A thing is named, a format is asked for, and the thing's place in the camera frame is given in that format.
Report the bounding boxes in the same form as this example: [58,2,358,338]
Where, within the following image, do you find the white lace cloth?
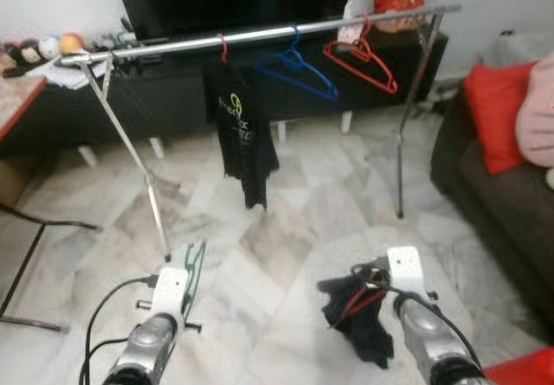
[483,29,554,71]

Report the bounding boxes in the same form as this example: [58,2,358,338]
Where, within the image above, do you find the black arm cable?
[79,273,162,385]
[350,261,486,379]

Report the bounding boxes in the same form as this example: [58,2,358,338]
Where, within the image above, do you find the navy garment orange collar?
[316,267,397,371]

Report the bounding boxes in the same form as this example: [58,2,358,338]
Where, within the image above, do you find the orange round plush toy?
[59,32,87,57]

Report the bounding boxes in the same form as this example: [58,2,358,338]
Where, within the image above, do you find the black t-shirt green print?
[203,58,280,211]

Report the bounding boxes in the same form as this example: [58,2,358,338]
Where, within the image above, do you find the black low tv cabinet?
[0,29,450,158]

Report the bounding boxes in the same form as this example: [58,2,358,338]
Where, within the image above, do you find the white paper sheets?
[38,56,110,91]

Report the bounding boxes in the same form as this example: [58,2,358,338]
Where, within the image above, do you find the blue plastic hanger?
[252,25,341,103]

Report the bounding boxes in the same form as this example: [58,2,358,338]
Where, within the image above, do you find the red plastic stool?
[481,347,554,385]

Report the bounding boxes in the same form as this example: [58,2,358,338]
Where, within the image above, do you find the silver metal clothes rack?
[55,3,462,264]

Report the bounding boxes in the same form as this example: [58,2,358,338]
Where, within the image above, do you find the pink white tissue box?
[337,2,370,45]

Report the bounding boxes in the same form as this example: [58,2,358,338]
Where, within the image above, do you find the brown fabric sofa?
[429,85,554,353]

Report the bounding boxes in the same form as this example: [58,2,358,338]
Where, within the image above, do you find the marble table red edge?
[0,74,49,144]

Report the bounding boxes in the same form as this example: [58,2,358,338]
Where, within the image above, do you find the red cushion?
[464,60,540,176]

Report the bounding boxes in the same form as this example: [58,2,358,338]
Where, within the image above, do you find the green plastic hanger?
[179,240,209,313]

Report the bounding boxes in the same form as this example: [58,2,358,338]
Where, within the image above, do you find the pink plush cushion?
[515,55,554,169]

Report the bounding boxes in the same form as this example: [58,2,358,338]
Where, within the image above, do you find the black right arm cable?
[350,261,486,379]

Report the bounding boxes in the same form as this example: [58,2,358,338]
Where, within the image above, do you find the black flat television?
[112,0,352,42]

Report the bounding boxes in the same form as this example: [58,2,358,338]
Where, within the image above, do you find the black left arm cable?
[79,273,162,385]

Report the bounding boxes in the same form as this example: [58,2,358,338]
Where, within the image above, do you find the red plastic hanger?
[216,32,231,65]
[322,16,401,97]

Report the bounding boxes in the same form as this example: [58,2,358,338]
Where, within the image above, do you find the black metal chair frame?
[0,201,104,333]

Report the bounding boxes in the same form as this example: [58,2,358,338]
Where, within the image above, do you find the dark round plush toy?
[17,39,42,64]

